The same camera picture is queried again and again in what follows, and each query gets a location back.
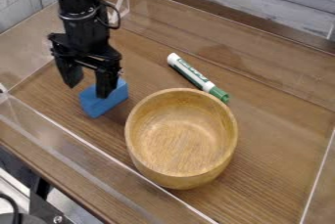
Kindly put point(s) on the black metal table bracket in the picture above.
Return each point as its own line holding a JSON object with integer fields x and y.
{"x": 47, "y": 212}

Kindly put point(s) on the clear acrylic triangle bracket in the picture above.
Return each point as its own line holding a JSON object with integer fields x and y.
{"x": 122, "y": 6}

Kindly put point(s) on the brown wooden bowl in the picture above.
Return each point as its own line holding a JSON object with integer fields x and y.
{"x": 181, "y": 135}

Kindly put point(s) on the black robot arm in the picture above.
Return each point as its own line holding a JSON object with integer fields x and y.
{"x": 76, "y": 5}

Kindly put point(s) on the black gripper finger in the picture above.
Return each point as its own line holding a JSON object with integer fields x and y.
{"x": 106, "y": 81}
{"x": 71, "y": 71}

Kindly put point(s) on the blue rectangular block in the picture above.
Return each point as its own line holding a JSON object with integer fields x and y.
{"x": 95, "y": 106}

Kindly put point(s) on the green white marker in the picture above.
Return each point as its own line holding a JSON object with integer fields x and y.
{"x": 195, "y": 78}

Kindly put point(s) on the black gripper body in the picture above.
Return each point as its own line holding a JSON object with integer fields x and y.
{"x": 82, "y": 46}

